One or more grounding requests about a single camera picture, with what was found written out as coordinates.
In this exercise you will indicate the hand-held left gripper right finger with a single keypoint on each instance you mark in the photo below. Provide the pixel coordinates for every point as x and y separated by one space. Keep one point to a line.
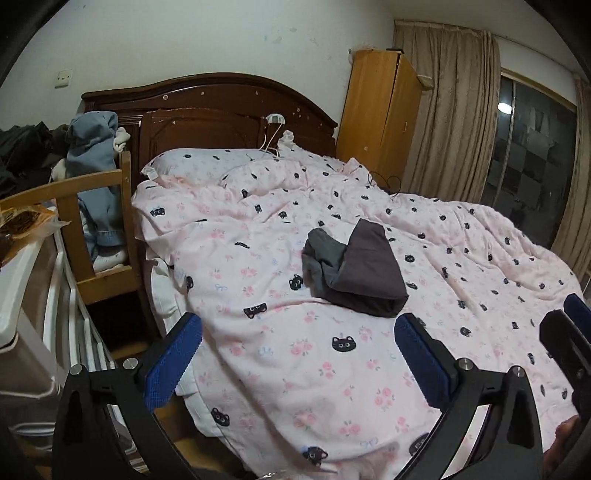
422 364

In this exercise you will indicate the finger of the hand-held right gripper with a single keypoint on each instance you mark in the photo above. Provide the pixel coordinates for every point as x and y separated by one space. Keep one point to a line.
563 341
577 308

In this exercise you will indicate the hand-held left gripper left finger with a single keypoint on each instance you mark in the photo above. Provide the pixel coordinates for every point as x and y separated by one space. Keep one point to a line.
175 360

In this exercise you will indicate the purple and grey jacket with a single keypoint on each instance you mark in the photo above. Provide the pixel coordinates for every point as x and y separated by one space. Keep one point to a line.
364 267

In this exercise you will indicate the dark clothes pile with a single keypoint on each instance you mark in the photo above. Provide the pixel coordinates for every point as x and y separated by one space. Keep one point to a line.
23 152

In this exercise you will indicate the person's right hand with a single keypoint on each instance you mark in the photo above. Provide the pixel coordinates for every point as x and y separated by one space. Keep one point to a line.
563 443

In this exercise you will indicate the white bed sheet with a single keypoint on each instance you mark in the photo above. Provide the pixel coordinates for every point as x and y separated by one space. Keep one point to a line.
159 290

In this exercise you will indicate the pink cat print duvet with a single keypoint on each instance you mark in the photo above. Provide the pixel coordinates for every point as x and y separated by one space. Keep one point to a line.
323 369

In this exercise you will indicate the wooden chair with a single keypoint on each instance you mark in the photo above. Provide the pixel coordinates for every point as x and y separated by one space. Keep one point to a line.
106 277

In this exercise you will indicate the dark window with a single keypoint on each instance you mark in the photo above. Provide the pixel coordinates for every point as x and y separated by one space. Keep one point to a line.
531 152

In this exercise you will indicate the white plastic cabinet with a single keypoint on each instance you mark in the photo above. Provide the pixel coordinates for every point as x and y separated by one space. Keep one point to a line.
23 300

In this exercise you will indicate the cat print pillow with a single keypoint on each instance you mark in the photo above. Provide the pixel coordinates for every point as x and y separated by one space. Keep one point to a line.
198 161

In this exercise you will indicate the blue jeans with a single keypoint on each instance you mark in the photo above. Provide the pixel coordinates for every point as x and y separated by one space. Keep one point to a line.
94 175

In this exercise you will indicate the orange snack bag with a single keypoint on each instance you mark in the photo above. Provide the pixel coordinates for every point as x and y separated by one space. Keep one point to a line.
23 221

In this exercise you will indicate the white cloth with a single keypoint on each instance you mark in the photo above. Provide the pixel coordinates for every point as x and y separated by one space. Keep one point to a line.
121 138

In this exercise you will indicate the dark wooden headboard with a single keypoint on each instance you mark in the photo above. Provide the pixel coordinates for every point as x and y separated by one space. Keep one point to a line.
207 120

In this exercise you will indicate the wooden wardrobe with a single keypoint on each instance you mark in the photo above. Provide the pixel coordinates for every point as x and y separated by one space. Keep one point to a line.
374 115

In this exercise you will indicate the white charger plug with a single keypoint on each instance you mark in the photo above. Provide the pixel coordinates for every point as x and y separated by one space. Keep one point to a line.
274 119

